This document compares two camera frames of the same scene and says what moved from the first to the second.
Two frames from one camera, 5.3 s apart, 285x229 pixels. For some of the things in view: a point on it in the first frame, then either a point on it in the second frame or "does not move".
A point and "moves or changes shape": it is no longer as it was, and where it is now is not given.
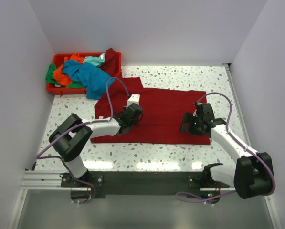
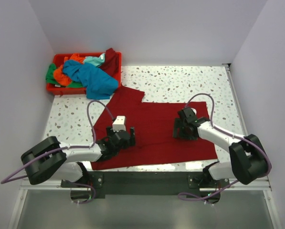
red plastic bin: x=59 y=59 does not move
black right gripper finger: x=188 y=117 -> x=177 y=123
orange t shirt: x=60 y=77 does not move
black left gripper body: x=135 y=122 -> x=127 y=143
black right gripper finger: x=184 y=129 -> x=175 y=132
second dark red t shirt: x=110 y=64 does not move
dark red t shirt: x=164 y=111 moves or changes shape
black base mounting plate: x=143 y=182 does not move
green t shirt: x=50 y=78 does not move
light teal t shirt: x=97 y=61 does not move
